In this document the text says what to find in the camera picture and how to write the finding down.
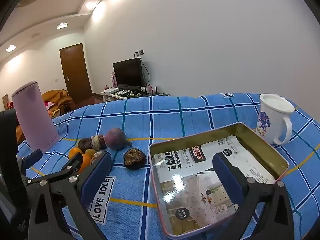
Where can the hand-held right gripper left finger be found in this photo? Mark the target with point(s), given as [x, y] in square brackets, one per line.
[96, 177]

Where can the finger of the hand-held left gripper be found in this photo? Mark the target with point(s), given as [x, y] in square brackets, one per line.
[33, 156]
[72, 164]

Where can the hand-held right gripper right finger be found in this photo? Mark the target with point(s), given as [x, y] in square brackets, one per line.
[225, 177]

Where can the orange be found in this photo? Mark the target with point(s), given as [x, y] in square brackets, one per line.
[74, 151]
[86, 161]

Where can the layered cake cup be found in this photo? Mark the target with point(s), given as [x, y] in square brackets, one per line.
[95, 157]

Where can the yellow-brown longan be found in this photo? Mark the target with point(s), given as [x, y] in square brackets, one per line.
[90, 152]

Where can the small cake slice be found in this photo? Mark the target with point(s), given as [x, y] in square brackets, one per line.
[97, 142]

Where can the purple turnip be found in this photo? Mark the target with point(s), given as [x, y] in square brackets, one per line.
[115, 136]

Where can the rectangular metal tin tray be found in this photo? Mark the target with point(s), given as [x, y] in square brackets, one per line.
[260, 142]

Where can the pink thermos bottle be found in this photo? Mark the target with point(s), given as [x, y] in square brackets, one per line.
[35, 115]

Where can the pink floral cushion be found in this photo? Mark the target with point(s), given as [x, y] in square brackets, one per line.
[48, 104]

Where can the orange sofa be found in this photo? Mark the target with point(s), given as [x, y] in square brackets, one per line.
[53, 95]

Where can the white mug with blue print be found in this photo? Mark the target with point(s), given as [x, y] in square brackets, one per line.
[272, 120]

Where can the white television stand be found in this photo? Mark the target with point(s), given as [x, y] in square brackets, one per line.
[108, 97]

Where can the blue plaid blanket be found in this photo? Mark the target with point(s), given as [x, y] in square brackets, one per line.
[175, 115]

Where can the white set-top box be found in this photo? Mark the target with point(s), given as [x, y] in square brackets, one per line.
[111, 90]

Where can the brown wooden door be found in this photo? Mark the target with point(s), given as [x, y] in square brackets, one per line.
[75, 72]

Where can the pink box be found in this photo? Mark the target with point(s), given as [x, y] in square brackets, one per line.
[114, 81]

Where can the black router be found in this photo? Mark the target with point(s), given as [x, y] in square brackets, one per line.
[150, 93]

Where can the pink floral ornament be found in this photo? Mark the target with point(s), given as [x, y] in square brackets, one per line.
[149, 87]

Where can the black television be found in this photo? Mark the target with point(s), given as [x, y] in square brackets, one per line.
[127, 73]

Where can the recessed ceiling light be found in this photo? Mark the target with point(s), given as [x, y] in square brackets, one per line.
[91, 5]
[10, 48]

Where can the exit sign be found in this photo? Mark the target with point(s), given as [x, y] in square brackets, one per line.
[62, 25]

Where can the wall power socket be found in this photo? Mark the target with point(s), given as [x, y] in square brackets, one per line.
[141, 52]

